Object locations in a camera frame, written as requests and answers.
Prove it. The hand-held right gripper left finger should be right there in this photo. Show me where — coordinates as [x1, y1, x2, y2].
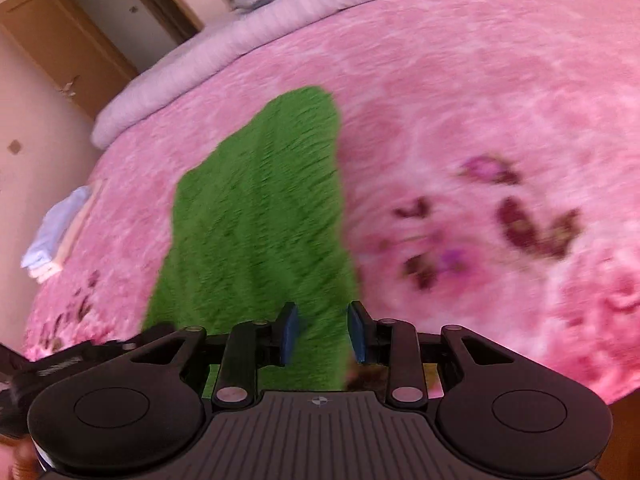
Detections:
[132, 301, 301, 409]

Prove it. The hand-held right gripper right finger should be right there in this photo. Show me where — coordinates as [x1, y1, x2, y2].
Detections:
[347, 300, 516, 407]

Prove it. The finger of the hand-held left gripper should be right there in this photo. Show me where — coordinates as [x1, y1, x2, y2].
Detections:
[120, 323, 177, 352]

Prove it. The green knit sweater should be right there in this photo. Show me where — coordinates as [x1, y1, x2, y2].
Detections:
[145, 86, 361, 392]

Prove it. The person's left hand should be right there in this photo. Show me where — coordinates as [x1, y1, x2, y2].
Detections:
[0, 436, 46, 480]

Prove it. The light blue folded cloth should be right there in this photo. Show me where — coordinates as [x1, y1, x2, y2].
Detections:
[20, 185, 93, 268]

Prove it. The pink floral blanket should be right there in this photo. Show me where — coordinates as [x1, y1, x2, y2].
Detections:
[22, 0, 640, 406]

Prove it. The lilac striped duvet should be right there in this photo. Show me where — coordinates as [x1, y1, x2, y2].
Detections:
[91, 0, 481, 148]

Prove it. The wooden door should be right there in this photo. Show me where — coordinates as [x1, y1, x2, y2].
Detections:
[0, 0, 138, 121]

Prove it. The wooden door frame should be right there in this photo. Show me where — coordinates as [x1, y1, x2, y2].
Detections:
[105, 0, 206, 46]

